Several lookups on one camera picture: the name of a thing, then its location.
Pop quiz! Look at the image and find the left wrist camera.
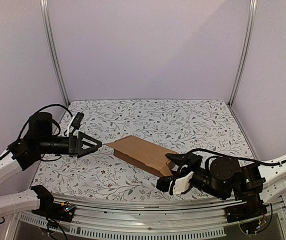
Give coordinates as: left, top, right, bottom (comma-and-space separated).
64, 112, 84, 137

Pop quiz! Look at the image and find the left aluminium frame post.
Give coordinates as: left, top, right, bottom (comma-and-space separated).
39, 0, 70, 106

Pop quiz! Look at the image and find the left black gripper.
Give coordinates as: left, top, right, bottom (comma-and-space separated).
37, 130, 102, 159

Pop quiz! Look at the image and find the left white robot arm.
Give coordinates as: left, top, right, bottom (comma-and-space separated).
0, 111, 102, 223

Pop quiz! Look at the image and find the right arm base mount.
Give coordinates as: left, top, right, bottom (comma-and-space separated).
224, 198, 268, 223

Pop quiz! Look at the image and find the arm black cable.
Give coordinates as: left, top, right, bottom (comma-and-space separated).
0, 104, 74, 173
187, 147, 286, 168

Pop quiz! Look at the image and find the aluminium frame post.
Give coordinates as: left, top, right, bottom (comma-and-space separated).
39, 0, 70, 106
228, 0, 258, 108

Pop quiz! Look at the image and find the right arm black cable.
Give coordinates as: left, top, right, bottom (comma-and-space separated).
187, 147, 286, 168

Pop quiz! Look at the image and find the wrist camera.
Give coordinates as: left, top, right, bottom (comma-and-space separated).
155, 171, 194, 196
64, 112, 84, 137

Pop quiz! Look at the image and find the front aluminium rail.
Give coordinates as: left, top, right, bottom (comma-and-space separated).
3, 197, 286, 240

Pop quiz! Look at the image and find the floral patterned table mat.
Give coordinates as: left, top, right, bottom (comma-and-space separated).
32, 99, 253, 202

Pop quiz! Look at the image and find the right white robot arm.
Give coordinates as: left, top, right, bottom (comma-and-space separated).
156, 148, 286, 218

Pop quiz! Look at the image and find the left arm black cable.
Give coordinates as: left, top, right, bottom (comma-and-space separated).
0, 104, 74, 173

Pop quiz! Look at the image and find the brown cardboard box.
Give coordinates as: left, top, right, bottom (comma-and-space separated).
106, 135, 176, 177

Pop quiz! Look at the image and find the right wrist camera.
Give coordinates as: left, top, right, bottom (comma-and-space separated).
155, 171, 194, 196

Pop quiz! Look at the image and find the right aluminium frame post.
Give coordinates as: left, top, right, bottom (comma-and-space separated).
228, 0, 258, 108

